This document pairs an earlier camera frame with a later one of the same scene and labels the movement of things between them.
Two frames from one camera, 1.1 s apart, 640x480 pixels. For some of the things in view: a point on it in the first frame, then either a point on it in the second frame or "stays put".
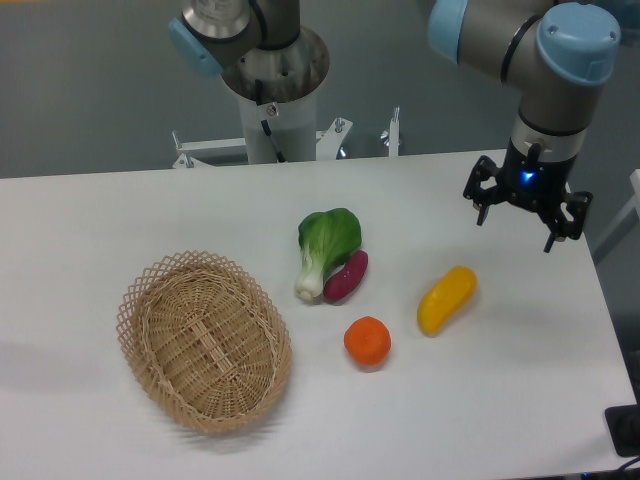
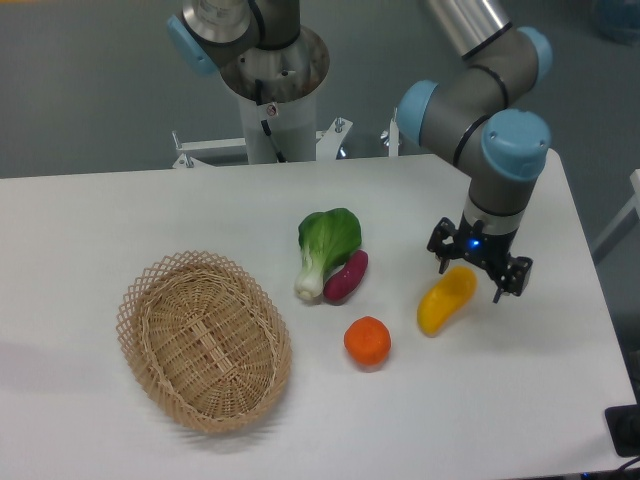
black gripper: x=529 y=180 → x=490 y=250
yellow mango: x=453 y=290 stays put
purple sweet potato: x=342 y=282 stays put
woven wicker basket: x=205 y=341 stays put
